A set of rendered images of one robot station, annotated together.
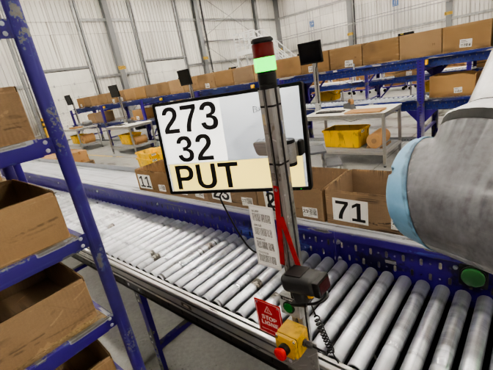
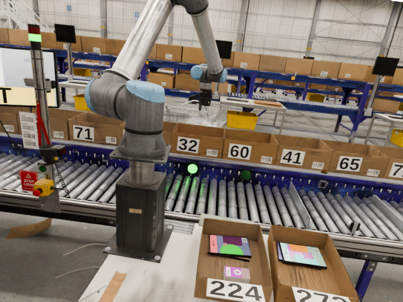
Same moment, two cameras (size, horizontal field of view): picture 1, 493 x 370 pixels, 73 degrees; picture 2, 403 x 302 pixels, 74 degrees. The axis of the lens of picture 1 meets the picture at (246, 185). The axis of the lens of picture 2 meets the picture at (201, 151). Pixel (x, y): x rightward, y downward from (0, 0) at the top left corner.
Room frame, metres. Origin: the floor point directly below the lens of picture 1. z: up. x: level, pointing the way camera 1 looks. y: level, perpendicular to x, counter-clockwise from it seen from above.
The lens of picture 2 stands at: (-0.74, 0.15, 1.61)
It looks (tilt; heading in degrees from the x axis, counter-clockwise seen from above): 20 degrees down; 319
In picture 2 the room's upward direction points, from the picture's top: 6 degrees clockwise
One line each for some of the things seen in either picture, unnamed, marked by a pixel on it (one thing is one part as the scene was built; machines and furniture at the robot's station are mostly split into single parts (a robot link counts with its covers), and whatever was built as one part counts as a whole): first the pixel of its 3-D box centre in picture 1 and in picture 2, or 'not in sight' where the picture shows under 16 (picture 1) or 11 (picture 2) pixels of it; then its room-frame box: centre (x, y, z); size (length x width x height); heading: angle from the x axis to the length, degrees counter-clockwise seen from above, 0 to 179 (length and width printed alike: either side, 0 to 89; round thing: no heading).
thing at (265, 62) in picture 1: (264, 57); (34, 34); (0.82, -0.09, 1.62); 0.05 x 0.05 x 0.06
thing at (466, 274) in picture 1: (472, 278); not in sight; (0.93, -0.71, 0.81); 0.07 x 0.01 x 0.07; 47
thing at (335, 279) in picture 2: not in sight; (305, 265); (-0.35, -0.84, 0.80); 0.38 x 0.28 x 0.10; 133
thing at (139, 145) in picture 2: not in sight; (143, 138); (0.21, -0.35, 1.26); 0.19 x 0.19 x 0.10
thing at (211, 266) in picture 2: not in sight; (231, 256); (-0.14, -0.60, 0.80); 0.38 x 0.28 x 0.10; 137
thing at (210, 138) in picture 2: not in sight; (198, 140); (0.82, -1.15, 0.96); 0.39 x 0.29 x 0.17; 47
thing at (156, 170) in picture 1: (167, 175); not in sight; (2.44, 0.58, 0.96); 0.39 x 0.29 x 0.17; 48
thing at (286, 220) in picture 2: not in sight; (281, 206); (0.07, -1.28, 0.72); 0.52 x 0.05 x 0.05; 137
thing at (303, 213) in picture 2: not in sight; (297, 203); (0.00, -1.35, 0.76); 0.46 x 0.01 x 0.09; 137
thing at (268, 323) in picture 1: (277, 321); (34, 181); (0.84, -0.02, 0.85); 0.16 x 0.01 x 0.13; 47
